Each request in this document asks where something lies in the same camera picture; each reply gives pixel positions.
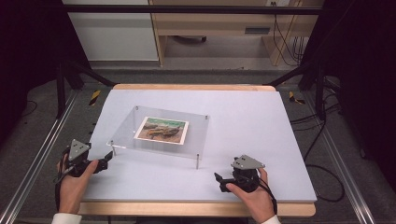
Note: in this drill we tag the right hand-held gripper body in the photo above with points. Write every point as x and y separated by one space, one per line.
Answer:
246 177

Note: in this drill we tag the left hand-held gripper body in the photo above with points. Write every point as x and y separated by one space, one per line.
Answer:
78 149

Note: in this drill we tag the clear acrylic picture frame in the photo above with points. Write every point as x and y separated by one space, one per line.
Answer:
196 137

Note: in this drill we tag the person's right hand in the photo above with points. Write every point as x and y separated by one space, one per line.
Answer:
257 202

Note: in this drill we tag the person's left hand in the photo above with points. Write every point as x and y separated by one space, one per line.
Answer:
73 189

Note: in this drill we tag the white work board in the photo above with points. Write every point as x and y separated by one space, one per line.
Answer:
186 209

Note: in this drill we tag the yellow black striped tape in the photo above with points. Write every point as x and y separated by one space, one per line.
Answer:
294 98
95 97

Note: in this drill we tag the landscape picture with white border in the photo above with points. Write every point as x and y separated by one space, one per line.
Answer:
162 130

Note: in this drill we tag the black curtain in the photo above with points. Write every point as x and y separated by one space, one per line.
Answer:
28 56
364 77

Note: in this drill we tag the white cabinet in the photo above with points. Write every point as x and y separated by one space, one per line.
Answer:
115 37

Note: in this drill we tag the light wooden desk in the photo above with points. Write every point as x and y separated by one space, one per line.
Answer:
218 23

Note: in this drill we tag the aluminium floor rail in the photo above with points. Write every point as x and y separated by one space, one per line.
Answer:
40 152
342 161

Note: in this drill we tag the black frame strut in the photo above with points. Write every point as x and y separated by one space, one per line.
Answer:
60 90
320 93

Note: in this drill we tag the black horizontal frame bar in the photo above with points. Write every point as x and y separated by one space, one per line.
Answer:
186 10

